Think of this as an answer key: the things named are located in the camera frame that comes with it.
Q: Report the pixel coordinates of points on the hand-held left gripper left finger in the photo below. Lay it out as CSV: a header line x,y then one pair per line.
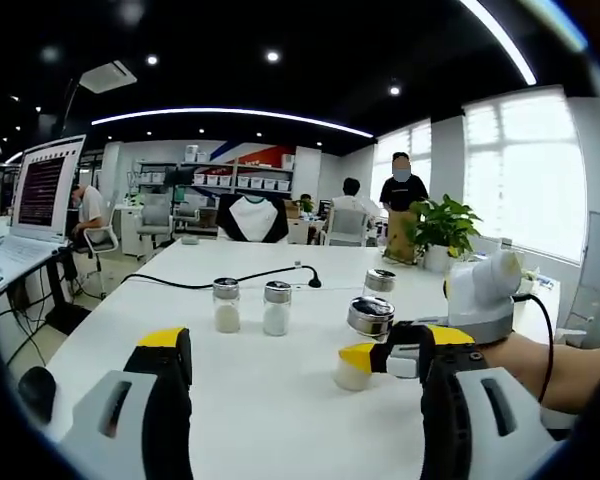
x,y
155,400

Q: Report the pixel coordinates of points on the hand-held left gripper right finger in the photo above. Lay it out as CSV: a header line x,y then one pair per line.
x,y
445,415

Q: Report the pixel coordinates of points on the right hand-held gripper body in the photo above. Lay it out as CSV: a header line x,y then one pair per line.
x,y
480,300

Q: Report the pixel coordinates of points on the tall seasoning bottle pale grains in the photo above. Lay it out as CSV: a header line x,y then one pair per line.
x,y
371,317

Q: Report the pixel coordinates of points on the tall seasoning bottle brown powder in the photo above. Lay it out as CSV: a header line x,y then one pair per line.
x,y
380,281

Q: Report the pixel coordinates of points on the small seasoning bottle beige powder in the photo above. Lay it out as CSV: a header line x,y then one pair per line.
x,y
226,315

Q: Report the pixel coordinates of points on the small seasoning bottle white powder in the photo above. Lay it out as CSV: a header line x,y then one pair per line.
x,y
277,317

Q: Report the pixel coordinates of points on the green plant in white pot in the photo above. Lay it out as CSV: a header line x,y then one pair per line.
x,y
445,225

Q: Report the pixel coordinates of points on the brown paper bag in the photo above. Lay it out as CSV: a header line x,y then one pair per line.
x,y
397,235

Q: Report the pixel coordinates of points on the black rounded object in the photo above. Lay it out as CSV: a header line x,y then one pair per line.
x,y
37,392

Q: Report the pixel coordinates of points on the white mesh chair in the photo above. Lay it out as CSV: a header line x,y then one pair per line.
x,y
347,227

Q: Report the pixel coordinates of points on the bright window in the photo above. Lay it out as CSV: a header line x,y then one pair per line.
x,y
525,175
415,145

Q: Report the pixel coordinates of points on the small grey pad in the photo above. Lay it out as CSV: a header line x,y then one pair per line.
x,y
190,241

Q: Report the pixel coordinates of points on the white office chair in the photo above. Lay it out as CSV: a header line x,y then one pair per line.
x,y
105,245

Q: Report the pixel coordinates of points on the cardboard box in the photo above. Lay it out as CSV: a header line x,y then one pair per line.
x,y
292,210

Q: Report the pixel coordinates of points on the grey office chair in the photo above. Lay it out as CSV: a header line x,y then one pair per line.
x,y
155,215

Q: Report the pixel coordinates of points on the round ceiling downlight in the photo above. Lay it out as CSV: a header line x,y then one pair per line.
x,y
394,90
152,60
272,56

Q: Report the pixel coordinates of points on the shelf with white bins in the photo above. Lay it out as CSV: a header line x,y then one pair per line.
x,y
230,180

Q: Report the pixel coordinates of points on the white laptop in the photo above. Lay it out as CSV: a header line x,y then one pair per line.
x,y
45,185

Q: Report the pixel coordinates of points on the curved ceiling light strip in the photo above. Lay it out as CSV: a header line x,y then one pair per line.
x,y
230,111
505,35

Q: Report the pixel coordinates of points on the ceiling air conditioner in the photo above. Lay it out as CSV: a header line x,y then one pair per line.
x,y
107,76

